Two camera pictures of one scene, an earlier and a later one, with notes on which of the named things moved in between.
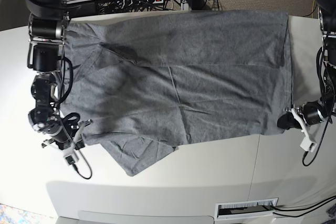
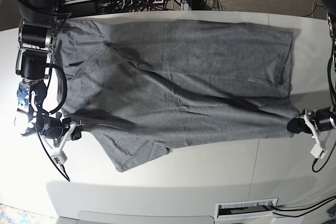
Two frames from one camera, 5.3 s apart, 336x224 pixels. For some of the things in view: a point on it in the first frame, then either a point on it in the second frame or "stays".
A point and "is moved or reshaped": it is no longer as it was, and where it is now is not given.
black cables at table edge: (331, 199) stays
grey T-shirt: (138, 84) is moved or reshaped
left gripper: (63, 139) → (55, 128)
